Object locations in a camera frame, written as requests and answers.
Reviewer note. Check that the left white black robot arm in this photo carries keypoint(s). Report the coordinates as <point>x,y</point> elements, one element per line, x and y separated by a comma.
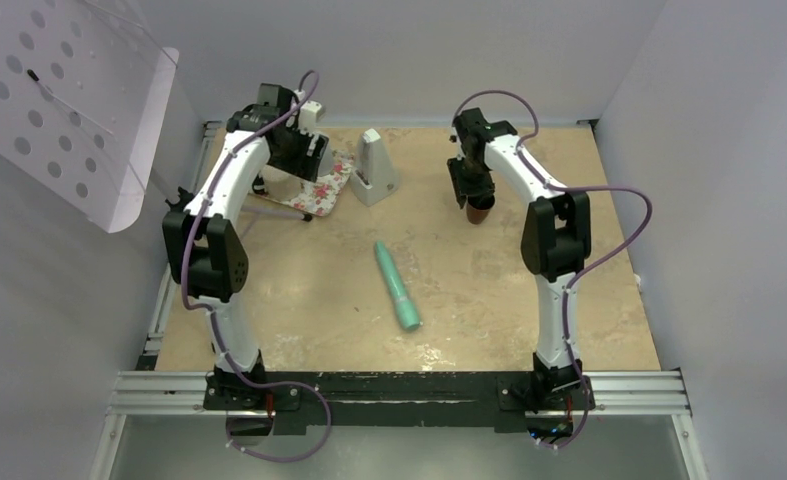
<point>206,256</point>

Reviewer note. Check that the brown striped mug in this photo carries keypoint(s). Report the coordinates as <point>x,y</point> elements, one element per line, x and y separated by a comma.
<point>477,208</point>

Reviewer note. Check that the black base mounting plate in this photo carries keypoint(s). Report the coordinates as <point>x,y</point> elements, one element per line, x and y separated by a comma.
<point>504,401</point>

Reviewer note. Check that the floral tray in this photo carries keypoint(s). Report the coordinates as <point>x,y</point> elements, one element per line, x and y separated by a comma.
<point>319,198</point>

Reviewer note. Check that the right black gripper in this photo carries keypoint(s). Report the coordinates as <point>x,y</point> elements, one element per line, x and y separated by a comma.
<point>462,187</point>

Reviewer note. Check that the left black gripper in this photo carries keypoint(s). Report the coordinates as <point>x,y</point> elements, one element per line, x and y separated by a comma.
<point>304,165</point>

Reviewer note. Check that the beige mug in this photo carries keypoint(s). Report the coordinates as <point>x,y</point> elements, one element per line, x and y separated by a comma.
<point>275,176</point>

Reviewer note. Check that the white perforated panel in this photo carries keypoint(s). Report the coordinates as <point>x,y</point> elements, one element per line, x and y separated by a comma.
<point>84,89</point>

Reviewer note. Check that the aluminium frame rail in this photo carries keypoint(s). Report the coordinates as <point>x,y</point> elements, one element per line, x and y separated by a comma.
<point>617,393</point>

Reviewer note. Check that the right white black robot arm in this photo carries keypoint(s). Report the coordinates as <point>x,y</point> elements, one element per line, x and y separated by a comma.
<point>556,239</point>

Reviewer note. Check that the white wedge-shaped device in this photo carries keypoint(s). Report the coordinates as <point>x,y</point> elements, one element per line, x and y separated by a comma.
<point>374,177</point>

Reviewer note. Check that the teal cylindrical tube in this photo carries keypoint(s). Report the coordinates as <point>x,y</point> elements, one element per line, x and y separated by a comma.
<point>405,309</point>

